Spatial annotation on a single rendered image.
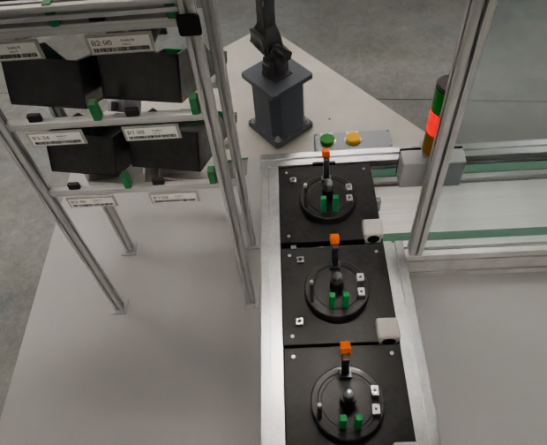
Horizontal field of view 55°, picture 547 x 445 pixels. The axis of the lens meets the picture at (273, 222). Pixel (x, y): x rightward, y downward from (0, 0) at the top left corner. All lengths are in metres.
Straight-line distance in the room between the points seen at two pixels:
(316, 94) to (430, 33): 1.90
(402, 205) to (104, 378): 0.83
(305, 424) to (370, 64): 2.54
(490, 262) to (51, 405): 1.05
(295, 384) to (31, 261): 1.83
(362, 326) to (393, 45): 2.53
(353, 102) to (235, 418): 1.03
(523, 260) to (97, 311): 1.03
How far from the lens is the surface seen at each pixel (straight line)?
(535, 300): 1.39
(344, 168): 1.39
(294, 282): 1.19
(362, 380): 1.08
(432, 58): 3.39
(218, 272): 1.35
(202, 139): 0.96
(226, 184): 0.92
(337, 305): 1.14
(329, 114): 1.70
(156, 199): 0.97
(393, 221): 1.36
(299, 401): 1.09
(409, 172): 1.07
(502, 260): 1.35
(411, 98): 3.10
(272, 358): 1.14
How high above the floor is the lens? 2.00
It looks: 54 degrees down
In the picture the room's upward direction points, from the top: 7 degrees counter-clockwise
